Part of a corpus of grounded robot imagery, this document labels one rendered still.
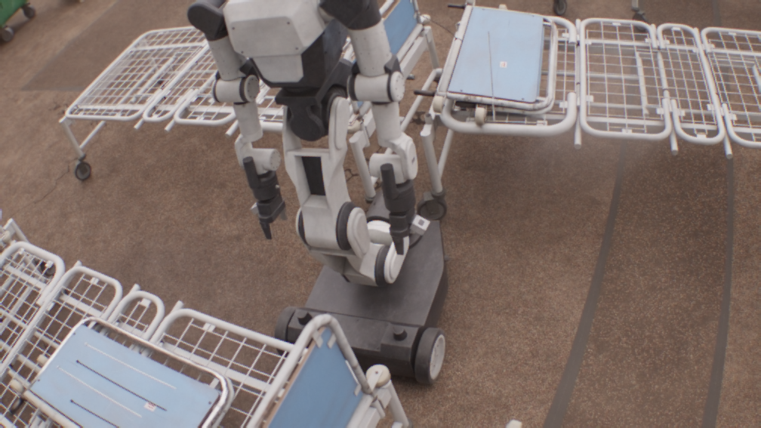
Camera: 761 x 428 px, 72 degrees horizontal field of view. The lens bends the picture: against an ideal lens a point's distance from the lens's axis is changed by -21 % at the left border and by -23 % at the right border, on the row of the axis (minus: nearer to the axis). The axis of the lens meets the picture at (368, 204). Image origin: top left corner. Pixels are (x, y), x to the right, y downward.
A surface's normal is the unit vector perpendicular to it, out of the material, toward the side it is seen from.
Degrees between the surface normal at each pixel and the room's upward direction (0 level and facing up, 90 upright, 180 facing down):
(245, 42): 90
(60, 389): 5
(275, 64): 90
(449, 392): 0
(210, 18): 90
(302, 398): 90
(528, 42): 8
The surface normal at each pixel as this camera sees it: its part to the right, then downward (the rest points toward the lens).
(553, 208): -0.22, -0.70
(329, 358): 0.88, 0.15
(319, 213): -0.36, 0.57
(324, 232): -0.39, 0.36
